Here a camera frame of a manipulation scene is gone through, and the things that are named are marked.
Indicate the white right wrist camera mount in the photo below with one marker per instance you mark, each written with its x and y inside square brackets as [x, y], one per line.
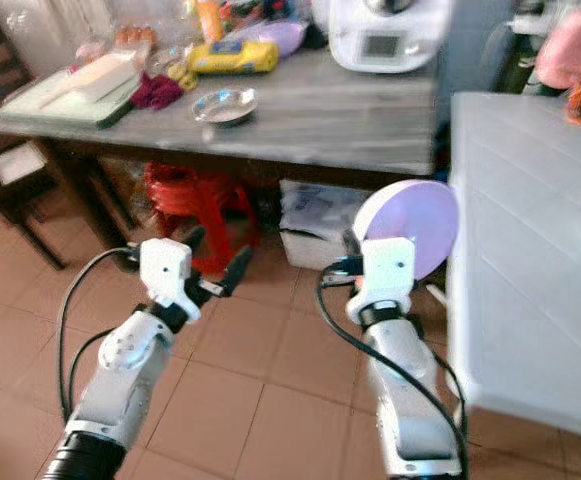
[390, 270]

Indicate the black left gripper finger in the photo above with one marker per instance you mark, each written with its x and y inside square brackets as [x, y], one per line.
[237, 270]
[191, 238]

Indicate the purple crumpled cloth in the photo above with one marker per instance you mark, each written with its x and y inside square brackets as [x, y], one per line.
[157, 92]

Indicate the white cardboard box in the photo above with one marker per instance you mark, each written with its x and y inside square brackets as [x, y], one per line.
[20, 162]

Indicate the red plastic stool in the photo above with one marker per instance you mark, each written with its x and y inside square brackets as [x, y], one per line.
[185, 195]

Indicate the pale green tray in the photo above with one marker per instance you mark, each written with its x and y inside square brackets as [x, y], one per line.
[35, 105]

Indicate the small steel bowl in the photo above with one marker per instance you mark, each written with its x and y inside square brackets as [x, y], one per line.
[165, 57]

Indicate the clear container with eggs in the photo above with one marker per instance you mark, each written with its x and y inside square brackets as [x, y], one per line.
[135, 40]

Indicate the small yellow roll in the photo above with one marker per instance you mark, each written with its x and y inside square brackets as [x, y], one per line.
[183, 76]

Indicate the lilac plastic bowl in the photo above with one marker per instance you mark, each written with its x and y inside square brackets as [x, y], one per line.
[278, 37]

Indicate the pink cloth bundle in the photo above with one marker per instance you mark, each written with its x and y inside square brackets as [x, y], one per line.
[575, 48]

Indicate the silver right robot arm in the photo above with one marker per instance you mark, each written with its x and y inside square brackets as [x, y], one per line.
[415, 400]

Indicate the wide stainless steel bowl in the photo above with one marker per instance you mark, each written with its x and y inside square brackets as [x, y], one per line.
[225, 104]

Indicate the orange plastic bottle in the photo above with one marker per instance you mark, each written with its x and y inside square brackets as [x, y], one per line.
[209, 22]

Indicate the white kitchen cooking machine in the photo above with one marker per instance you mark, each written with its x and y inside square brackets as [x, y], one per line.
[350, 50]

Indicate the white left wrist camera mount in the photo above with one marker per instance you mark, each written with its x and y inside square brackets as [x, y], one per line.
[165, 268]

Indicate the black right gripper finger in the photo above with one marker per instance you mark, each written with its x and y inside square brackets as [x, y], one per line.
[351, 246]

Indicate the yellow wet wipes pack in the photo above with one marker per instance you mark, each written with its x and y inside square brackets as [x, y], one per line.
[245, 60]

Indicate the lilac round plate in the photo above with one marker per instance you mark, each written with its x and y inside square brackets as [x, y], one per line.
[415, 215]

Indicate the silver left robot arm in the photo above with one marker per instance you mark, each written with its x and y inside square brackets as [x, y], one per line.
[125, 380]

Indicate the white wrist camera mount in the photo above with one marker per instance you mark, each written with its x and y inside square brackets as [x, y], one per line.
[165, 268]
[390, 270]

